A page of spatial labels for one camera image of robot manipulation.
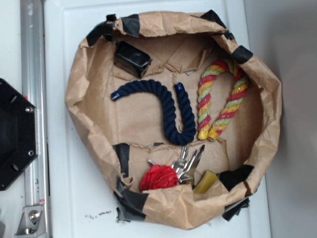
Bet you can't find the brown paper bin with tape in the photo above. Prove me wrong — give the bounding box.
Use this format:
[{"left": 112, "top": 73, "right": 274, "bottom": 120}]
[{"left": 65, "top": 11, "right": 282, "bottom": 230}]

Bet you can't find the bunch of silver keys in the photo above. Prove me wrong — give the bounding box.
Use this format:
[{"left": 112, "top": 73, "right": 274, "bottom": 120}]
[{"left": 149, "top": 145, "right": 205, "bottom": 186}]

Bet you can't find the red crumpled tape ball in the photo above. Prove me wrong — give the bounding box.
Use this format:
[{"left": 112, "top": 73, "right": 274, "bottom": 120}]
[{"left": 140, "top": 165, "right": 178, "bottom": 191}]

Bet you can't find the black glossy rectangular box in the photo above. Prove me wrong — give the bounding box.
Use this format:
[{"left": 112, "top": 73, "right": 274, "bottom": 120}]
[{"left": 114, "top": 41, "right": 152, "bottom": 78}]

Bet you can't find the yellow rubber block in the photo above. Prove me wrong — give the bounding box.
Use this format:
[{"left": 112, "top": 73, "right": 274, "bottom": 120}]
[{"left": 193, "top": 170, "right": 218, "bottom": 194}]

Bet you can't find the white plastic tray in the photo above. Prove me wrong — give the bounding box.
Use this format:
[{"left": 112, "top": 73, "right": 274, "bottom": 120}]
[{"left": 44, "top": 0, "right": 271, "bottom": 238}]

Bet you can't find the dark blue twisted rope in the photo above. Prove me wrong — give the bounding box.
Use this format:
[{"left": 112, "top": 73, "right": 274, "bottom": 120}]
[{"left": 110, "top": 79, "right": 197, "bottom": 146}]

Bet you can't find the red yellow green twisted rope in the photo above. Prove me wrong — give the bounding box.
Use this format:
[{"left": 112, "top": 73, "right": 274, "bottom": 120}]
[{"left": 197, "top": 59, "right": 250, "bottom": 142}]

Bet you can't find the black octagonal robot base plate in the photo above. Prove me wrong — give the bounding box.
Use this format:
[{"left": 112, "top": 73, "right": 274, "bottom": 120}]
[{"left": 0, "top": 79, "right": 37, "bottom": 191}]

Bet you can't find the aluminium extrusion rail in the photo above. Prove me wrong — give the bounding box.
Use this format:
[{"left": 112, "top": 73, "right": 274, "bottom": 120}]
[{"left": 20, "top": 0, "right": 52, "bottom": 238}]

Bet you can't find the silver corner bracket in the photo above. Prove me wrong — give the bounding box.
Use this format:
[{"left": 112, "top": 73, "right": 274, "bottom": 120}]
[{"left": 14, "top": 205, "right": 47, "bottom": 238}]

